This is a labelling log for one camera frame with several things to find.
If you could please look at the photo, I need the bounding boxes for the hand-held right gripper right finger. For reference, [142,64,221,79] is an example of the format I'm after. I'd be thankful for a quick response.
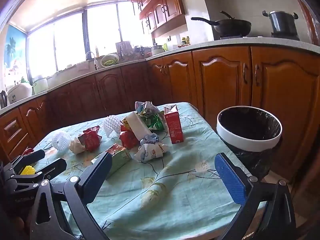
[214,152,297,240]

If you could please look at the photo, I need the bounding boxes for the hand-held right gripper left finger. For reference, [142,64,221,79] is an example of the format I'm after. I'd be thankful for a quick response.
[30,152,113,240]

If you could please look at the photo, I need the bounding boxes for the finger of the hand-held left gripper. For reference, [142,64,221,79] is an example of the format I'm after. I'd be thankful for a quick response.
[11,158,67,188]
[4,149,46,174]

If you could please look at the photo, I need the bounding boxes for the white bin with black liner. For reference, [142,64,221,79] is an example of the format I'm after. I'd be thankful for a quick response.
[216,106,283,180]

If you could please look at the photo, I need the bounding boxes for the crushed green can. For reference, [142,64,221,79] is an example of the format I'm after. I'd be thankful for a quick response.
[142,112,165,132]

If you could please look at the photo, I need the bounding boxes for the white foam fruit net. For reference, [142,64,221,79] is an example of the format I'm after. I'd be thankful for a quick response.
[103,115,121,138]
[51,131,72,152]

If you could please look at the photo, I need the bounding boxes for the green drink carton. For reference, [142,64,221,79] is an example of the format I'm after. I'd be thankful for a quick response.
[90,144,132,179]

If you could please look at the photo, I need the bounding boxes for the crumpled white tissue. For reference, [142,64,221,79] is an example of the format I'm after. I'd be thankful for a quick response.
[69,138,87,154]

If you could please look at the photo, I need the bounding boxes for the red crumpled snack wrapper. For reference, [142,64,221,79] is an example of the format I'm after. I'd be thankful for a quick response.
[78,127,102,152]
[119,124,139,149]

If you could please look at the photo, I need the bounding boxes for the crumpled blue white paper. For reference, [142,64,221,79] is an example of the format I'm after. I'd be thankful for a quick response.
[134,133,169,162]

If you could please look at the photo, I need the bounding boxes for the floral light green tablecloth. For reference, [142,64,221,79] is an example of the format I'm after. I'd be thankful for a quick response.
[31,102,267,240]

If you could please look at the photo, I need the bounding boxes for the red drink carton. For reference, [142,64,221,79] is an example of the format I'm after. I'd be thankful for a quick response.
[164,104,184,144]

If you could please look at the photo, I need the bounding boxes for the crumpled white printed paper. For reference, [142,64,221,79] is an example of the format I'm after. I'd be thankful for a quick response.
[134,101,160,117]

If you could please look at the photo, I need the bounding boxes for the wooden lower kitchen cabinets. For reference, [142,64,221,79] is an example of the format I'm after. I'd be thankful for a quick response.
[0,44,320,180]

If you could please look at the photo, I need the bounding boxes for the wooden kitchen cabinets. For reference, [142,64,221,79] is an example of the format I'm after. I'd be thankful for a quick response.
[128,0,190,39]
[0,44,320,180]

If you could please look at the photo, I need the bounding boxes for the bowl of green vegetables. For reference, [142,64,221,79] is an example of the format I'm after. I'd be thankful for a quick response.
[100,54,119,67]

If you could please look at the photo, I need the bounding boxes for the chrome sink faucet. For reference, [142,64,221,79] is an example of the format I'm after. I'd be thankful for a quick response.
[85,51,98,70]

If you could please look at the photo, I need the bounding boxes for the kitchen window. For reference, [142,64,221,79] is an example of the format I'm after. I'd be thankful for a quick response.
[26,1,153,80]

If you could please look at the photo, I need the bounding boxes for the small steel pot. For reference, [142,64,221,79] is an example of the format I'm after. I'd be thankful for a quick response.
[151,44,165,55]

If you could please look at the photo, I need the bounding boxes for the gas stove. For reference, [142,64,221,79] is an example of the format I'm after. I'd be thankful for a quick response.
[214,31,300,42]

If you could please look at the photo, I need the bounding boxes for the black wok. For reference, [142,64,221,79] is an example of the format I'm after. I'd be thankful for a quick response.
[191,10,252,37]

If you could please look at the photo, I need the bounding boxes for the dark grey cooking pot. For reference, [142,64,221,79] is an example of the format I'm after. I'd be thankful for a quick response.
[262,10,299,34]

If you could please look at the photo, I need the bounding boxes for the wooden upper kitchen cabinets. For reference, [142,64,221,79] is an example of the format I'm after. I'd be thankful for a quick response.
[128,0,190,39]

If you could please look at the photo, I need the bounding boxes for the blue wall poster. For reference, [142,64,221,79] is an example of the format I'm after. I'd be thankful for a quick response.
[4,24,28,85]

